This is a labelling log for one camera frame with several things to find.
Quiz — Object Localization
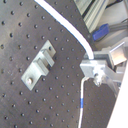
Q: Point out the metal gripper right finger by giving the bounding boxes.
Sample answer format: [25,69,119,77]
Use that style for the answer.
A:
[94,41,128,67]

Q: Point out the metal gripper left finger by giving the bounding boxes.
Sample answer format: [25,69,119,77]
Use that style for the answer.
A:
[80,60,121,92]

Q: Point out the white cable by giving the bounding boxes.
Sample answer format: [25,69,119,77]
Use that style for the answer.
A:
[34,0,96,128]

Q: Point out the black perforated breadboard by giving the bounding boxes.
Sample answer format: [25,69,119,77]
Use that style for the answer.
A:
[0,0,115,128]

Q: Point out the blue clamp handle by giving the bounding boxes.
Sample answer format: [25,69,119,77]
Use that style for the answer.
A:
[92,24,109,40]

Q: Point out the aluminium extrusion frame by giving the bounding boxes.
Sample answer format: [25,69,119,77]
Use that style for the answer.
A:
[73,0,128,30]

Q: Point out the metal cable clip bracket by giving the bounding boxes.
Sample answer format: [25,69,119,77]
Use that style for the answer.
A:
[21,40,56,90]

